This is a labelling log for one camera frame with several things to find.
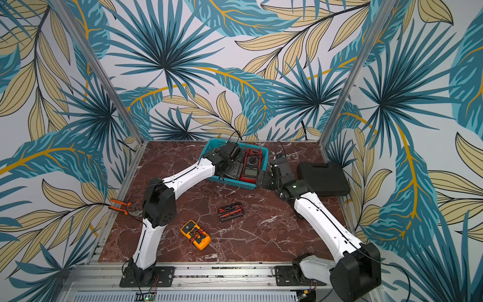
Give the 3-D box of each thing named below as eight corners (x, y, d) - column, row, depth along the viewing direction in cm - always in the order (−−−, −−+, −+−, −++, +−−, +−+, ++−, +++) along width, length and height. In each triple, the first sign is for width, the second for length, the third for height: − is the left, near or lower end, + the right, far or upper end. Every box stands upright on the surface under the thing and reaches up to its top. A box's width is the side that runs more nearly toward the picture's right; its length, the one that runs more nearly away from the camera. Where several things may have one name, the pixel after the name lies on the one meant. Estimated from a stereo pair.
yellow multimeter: (181, 233, 86) (178, 229, 83) (192, 221, 90) (190, 218, 86) (201, 252, 81) (200, 250, 78) (212, 240, 84) (211, 236, 81)
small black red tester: (219, 222, 90) (218, 218, 86) (217, 212, 93) (216, 208, 89) (243, 217, 91) (243, 213, 88) (241, 207, 95) (241, 203, 91)
